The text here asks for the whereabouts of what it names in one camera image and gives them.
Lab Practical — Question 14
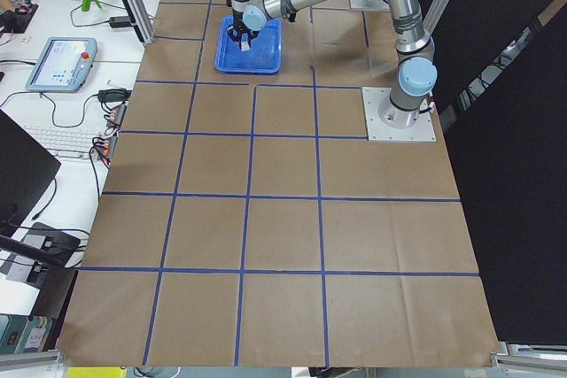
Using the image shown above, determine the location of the black power adapter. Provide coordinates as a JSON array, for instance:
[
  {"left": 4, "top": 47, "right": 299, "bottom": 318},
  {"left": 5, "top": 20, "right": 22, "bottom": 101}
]
[
  {"left": 108, "top": 16, "right": 132, "bottom": 28},
  {"left": 97, "top": 88, "right": 132, "bottom": 103}
]

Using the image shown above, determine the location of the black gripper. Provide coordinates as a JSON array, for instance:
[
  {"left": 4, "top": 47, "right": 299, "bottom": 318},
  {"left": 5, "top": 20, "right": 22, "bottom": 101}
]
[{"left": 229, "top": 10, "right": 259, "bottom": 44}]

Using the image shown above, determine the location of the black monitor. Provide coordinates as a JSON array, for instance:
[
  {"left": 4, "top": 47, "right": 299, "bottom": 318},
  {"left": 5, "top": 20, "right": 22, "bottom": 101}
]
[{"left": 0, "top": 112, "right": 60, "bottom": 237}]

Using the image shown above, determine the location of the white keyboard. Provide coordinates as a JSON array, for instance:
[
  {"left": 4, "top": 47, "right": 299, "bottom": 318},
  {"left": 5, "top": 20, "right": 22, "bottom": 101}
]
[{"left": 22, "top": 124, "right": 102, "bottom": 161}]

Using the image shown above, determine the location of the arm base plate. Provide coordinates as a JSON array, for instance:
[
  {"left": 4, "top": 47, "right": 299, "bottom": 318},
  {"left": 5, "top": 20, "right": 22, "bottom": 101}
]
[
  {"left": 349, "top": 0, "right": 390, "bottom": 12},
  {"left": 361, "top": 87, "right": 437, "bottom": 143}
]

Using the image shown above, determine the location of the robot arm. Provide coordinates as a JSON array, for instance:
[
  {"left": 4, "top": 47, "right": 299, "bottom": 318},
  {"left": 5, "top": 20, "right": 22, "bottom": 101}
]
[{"left": 227, "top": 0, "right": 438, "bottom": 129}]

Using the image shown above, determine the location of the brown paper table cover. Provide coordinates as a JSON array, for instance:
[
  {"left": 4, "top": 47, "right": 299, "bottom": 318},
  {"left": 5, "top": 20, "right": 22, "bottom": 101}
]
[{"left": 58, "top": 0, "right": 497, "bottom": 367}]

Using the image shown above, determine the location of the teach pendant tablet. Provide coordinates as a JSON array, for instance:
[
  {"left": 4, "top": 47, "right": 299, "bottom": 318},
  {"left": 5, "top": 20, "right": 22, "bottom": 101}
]
[{"left": 25, "top": 37, "right": 97, "bottom": 93}]

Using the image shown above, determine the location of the blue plastic tray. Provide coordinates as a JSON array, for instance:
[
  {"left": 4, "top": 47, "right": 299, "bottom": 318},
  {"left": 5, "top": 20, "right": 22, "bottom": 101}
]
[{"left": 214, "top": 14, "right": 284, "bottom": 76}]

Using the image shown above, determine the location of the black monitor stand base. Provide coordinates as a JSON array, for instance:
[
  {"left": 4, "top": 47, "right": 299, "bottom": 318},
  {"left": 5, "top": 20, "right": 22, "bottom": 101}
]
[{"left": 22, "top": 222, "right": 81, "bottom": 266}]

